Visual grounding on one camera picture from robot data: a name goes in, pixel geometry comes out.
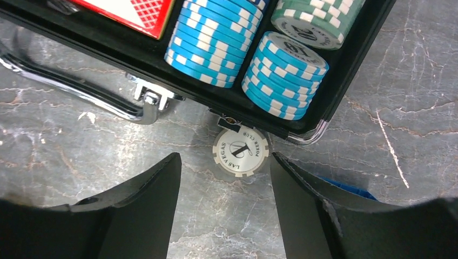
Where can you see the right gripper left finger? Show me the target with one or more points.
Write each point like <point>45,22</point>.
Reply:
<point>131,220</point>

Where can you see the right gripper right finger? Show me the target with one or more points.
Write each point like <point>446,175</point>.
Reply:
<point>321,220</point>

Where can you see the grey poker chip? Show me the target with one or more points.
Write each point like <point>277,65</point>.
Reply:
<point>242,153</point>

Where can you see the black poker chip case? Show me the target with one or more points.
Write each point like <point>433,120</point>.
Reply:
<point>278,66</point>

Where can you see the blue grey lego block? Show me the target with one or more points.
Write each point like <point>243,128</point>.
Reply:
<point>355,190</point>

